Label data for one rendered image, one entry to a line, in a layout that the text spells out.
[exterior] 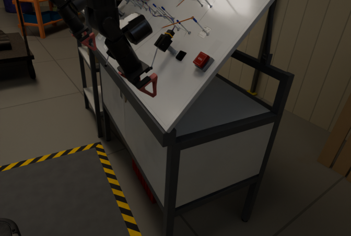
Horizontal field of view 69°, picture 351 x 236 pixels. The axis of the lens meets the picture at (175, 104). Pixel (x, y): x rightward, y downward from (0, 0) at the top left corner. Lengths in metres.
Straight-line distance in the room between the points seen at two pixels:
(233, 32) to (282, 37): 2.11
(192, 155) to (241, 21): 0.55
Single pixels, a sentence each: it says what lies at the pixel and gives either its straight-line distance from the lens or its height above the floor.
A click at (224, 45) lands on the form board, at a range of 0.95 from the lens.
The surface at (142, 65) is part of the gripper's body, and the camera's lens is 0.74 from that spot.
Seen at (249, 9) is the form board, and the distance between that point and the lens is 1.00.
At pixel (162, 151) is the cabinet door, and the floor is 0.71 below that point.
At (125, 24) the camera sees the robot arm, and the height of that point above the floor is 1.25.
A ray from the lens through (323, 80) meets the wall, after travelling 2.89.
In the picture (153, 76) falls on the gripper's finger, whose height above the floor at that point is 1.11.
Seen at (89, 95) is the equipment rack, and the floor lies 0.24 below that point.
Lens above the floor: 1.40
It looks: 29 degrees down
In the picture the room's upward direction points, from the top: 4 degrees clockwise
